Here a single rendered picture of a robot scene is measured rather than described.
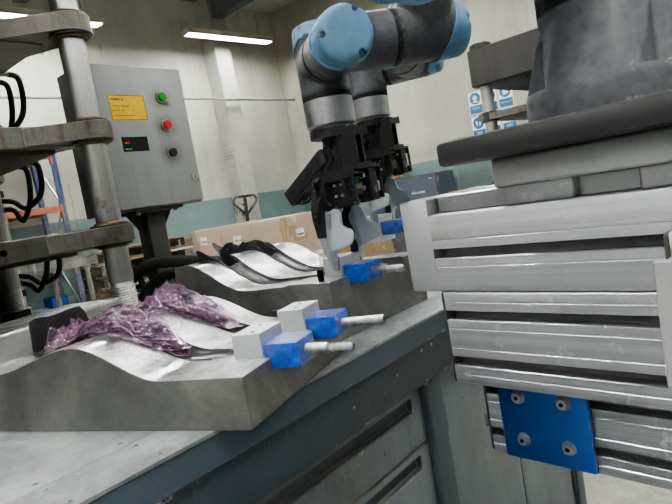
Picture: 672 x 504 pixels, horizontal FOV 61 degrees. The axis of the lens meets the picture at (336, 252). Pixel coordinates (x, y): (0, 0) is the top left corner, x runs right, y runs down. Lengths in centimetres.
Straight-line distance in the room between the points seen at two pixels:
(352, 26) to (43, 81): 756
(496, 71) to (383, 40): 427
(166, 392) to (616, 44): 51
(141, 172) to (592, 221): 139
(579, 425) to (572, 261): 16
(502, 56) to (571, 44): 455
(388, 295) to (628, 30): 61
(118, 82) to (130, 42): 722
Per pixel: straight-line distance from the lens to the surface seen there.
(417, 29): 81
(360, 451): 91
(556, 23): 50
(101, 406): 70
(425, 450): 105
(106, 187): 149
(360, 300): 89
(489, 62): 508
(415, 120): 862
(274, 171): 988
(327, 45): 75
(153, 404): 65
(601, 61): 47
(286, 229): 482
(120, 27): 895
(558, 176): 48
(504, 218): 51
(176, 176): 176
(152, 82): 179
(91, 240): 147
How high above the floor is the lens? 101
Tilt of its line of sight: 5 degrees down
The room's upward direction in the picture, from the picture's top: 10 degrees counter-clockwise
